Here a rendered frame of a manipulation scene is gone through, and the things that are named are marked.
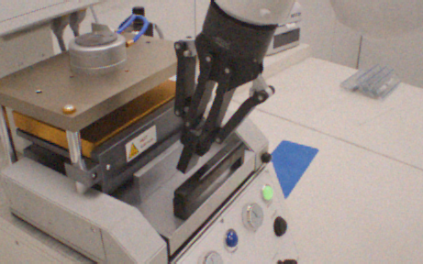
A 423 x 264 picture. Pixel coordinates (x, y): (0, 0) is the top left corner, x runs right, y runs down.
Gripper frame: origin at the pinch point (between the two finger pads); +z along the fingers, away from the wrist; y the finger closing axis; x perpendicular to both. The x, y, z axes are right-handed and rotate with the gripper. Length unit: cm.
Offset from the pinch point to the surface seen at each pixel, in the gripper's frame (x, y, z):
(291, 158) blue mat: 45, 7, 27
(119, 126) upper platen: -5.2, -8.3, -0.6
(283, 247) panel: 11.8, 16.8, 17.7
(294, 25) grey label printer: 106, -22, 22
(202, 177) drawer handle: -3.0, 3.6, 0.3
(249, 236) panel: 4.4, 11.6, 12.5
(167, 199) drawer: -4.9, 1.0, 5.5
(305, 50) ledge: 111, -15, 31
